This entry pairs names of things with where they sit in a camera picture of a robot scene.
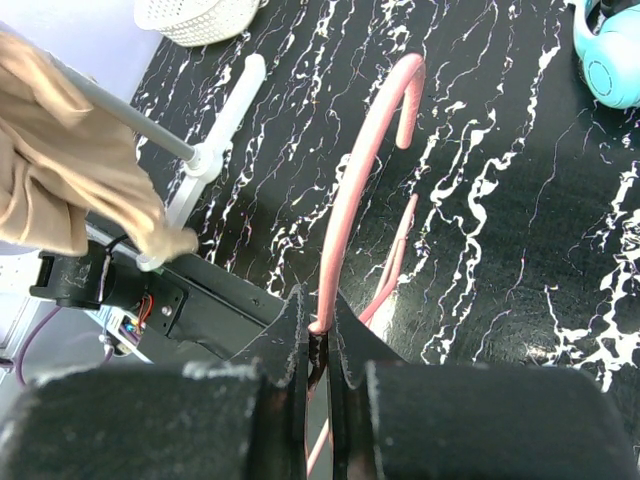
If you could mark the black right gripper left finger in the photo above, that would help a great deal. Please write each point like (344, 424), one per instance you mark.
(240, 419)

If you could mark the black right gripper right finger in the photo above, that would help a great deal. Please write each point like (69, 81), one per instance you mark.
(391, 419)

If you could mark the beige t shirt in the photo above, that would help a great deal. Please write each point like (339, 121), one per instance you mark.
(63, 157)

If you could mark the pink wire hanger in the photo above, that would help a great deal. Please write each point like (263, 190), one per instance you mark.
(404, 82)

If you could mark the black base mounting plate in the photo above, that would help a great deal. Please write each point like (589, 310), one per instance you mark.
(200, 312)

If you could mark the white and silver clothes rack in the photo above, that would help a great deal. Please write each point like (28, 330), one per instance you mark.
(202, 162)

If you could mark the white plastic basket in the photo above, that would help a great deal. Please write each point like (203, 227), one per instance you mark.
(193, 23)

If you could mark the teal headphones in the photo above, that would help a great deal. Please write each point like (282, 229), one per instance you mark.
(606, 40)

